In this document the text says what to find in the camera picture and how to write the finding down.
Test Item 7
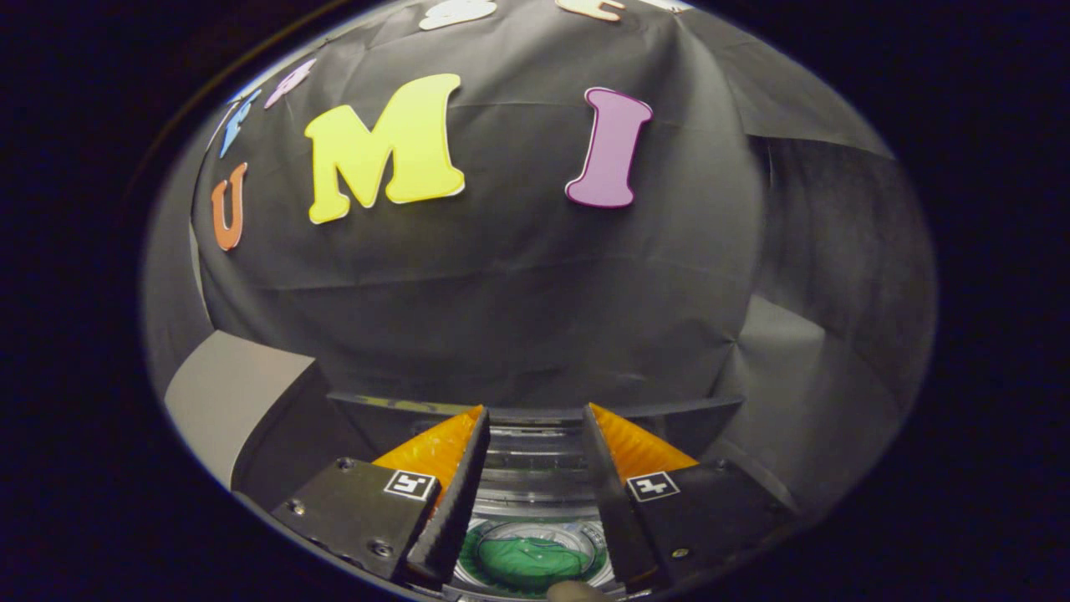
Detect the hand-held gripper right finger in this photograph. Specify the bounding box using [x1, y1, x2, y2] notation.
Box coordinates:
[583, 403, 799, 590]

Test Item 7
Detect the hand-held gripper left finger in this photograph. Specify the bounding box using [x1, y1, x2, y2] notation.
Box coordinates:
[272, 406, 492, 586]

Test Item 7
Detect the grey washing machine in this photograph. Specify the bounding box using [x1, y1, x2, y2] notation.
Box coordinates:
[439, 422, 636, 602]

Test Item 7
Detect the green polo shirt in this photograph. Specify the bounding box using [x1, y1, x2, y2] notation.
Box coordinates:
[458, 535, 596, 590]

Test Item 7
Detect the black backdrop cloth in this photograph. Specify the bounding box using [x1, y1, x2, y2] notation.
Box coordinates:
[140, 0, 935, 519]

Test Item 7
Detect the grey cabinet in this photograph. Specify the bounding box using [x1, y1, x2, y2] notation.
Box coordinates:
[165, 330, 377, 494]

